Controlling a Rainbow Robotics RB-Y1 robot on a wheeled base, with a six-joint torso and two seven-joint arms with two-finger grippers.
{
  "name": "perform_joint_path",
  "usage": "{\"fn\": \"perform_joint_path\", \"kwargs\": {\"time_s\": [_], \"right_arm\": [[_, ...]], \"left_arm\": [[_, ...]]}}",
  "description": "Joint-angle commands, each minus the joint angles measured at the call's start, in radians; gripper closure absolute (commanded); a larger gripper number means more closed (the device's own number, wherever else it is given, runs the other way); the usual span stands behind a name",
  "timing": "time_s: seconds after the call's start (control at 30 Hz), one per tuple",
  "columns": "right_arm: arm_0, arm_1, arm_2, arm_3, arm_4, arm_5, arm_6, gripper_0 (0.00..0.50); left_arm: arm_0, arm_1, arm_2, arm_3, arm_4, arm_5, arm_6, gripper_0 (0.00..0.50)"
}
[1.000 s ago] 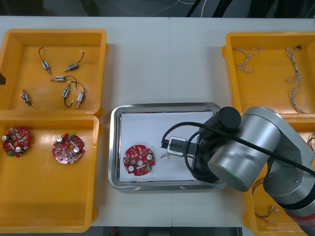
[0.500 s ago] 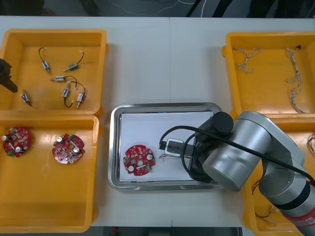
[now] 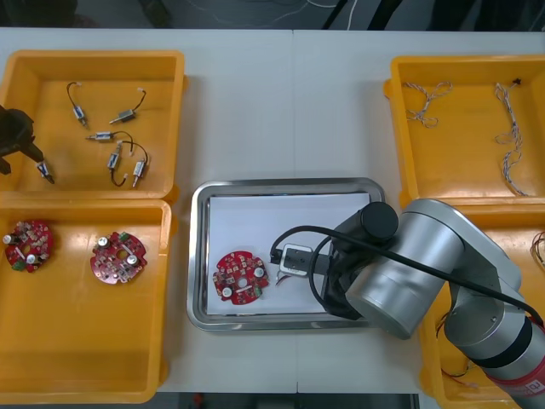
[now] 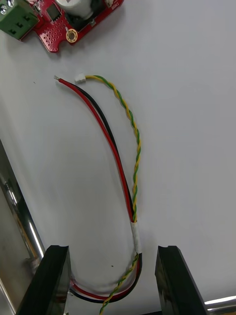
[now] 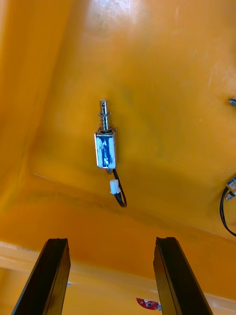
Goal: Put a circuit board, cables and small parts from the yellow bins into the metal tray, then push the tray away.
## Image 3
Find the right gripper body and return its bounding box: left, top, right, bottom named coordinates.
left=313, top=250, right=368, bottom=321

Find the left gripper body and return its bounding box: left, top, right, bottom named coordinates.
left=0, top=106, right=36, bottom=157

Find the small metal solenoid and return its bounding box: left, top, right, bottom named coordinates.
left=36, top=159, right=56, bottom=185

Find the round red circuit board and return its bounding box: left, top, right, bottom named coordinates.
left=211, top=251, right=273, bottom=307
left=3, top=219, right=55, bottom=274
left=90, top=231, right=147, bottom=285

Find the group of small metal solenoids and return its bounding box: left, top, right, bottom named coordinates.
left=66, top=80, right=152, bottom=188

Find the white paper sheet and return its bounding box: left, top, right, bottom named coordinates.
left=204, top=192, right=371, bottom=317

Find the yellow-orange plastic bin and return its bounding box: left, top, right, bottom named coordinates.
left=381, top=54, right=545, bottom=210
left=0, top=198, right=178, bottom=405
left=0, top=49, right=188, bottom=204
left=399, top=204, right=545, bottom=409

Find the steel tray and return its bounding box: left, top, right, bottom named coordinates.
left=186, top=177, right=399, bottom=332

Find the short twisted blue-white harness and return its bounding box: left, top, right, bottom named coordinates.
left=402, top=80, right=454, bottom=129

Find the long twisted blue-white harness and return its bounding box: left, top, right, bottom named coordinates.
left=493, top=78, right=531, bottom=197

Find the black stand leg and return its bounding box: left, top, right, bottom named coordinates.
left=366, top=0, right=401, bottom=31
left=323, top=0, right=349, bottom=30

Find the thin loose wire harness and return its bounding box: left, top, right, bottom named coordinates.
left=530, top=232, right=545, bottom=272

